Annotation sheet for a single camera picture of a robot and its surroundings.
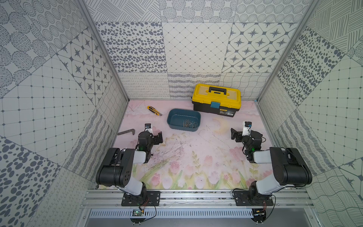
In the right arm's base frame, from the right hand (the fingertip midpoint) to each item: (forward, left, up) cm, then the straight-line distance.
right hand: (238, 129), depth 94 cm
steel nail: (+8, +36, -5) cm, 37 cm away
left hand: (-2, +58, +1) cm, 58 cm away
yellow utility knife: (+20, +62, -3) cm, 66 cm away
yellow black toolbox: (+18, +14, +11) cm, 26 cm away
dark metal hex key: (+2, +75, -4) cm, 75 cm away
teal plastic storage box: (+12, +38, -5) cm, 40 cm away
